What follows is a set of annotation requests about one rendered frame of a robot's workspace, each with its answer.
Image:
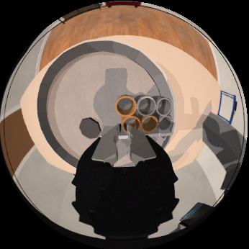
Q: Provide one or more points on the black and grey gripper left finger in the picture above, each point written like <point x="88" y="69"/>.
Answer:
<point x="103" y="149"/>

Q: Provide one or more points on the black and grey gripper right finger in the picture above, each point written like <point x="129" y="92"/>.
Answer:
<point x="144" y="148"/>

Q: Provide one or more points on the grey metal sleeve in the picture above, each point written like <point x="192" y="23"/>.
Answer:
<point x="150" y="109"/>
<point x="165" y="123"/>
<point x="165" y="107"/>

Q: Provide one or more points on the brown cylinder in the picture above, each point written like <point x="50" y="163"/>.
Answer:
<point x="128" y="112"/>
<point x="149" y="126"/>
<point x="136" y="124"/>

